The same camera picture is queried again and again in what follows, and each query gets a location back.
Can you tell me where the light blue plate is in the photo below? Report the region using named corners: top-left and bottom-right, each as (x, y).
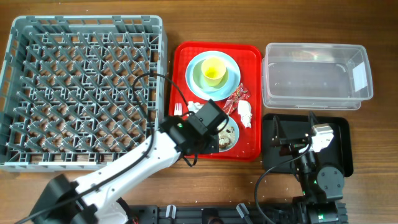
top-left (185, 51), bottom-right (241, 101)

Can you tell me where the white napkin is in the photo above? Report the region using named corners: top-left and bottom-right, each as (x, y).
top-left (238, 100), bottom-right (252, 128)

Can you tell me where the grey dishwasher rack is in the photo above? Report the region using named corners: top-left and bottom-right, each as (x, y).
top-left (1, 15), bottom-right (167, 172)

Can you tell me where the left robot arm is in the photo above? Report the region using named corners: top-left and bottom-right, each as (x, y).
top-left (25, 100), bottom-right (229, 223)

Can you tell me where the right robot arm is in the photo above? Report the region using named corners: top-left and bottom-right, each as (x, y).
top-left (271, 112), bottom-right (345, 223)

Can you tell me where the red plastic tray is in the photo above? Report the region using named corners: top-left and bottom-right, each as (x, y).
top-left (172, 42), bottom-right (262, 161)

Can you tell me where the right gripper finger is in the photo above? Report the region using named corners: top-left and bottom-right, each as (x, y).
top-left (271, 115), bottom-right (279, 146)
top-left (308, 111), bottom-right (319, 127)

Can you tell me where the yellow plastic cup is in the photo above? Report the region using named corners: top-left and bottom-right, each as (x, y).
top-left (201, 57), bottom-right (227, 86)

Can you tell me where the clear plastic bin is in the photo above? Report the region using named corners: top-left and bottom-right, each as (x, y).
top-left (262, 43), bottom-right (374, 110)

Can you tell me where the light blue food bowl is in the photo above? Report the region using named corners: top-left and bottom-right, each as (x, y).
top-left (218, 117), bottom-right (239, 152)

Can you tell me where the black rectangular tray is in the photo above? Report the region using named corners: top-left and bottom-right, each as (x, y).
top-left (262, 113), bottom-right (354, 177)

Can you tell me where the white plastic fork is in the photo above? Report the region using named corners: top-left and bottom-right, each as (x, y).
top-left (174, 103), bottom-right (182, 116)

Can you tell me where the red candy wrapper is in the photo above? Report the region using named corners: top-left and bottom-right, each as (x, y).
top-left (223, 83), bottom-right (251, 115)

